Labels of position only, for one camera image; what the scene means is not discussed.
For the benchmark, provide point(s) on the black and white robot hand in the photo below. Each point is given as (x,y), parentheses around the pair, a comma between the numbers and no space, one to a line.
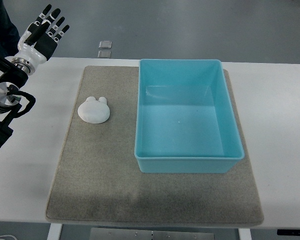
(41,38)

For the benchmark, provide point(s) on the white bunny plush toy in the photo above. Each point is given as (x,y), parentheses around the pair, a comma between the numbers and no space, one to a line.
(94,111)

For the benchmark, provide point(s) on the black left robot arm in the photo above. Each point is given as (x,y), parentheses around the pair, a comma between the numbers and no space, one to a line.
(13,101)

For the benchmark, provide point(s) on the blue plastic box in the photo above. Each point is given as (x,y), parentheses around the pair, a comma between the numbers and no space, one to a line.
(185,118)

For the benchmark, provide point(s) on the dark blue clothed person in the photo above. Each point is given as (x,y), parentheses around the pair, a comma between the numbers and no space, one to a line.
(9,35)

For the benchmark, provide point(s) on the lower silver floor plate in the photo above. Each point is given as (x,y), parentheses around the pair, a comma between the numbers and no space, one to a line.
(104,54)

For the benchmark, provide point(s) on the silver floor plate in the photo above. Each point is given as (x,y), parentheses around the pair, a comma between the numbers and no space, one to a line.
(104,54)
(105,44)

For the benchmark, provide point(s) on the upper silver floor plate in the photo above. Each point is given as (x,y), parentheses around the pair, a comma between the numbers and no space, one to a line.
(105,44)

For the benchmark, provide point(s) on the grey felt mat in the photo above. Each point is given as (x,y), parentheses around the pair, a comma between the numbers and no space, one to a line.
(98,180)

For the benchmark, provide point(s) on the left white table leg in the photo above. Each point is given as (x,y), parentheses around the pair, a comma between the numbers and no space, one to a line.
(54,231)

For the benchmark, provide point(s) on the white table leg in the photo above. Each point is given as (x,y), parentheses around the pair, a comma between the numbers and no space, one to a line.
(245,234)
(54,231)

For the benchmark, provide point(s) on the right white table leg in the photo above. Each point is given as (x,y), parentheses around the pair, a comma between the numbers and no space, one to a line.
(245,234)

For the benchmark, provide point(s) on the black table control panel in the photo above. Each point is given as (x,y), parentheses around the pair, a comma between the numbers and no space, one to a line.
(288,232)

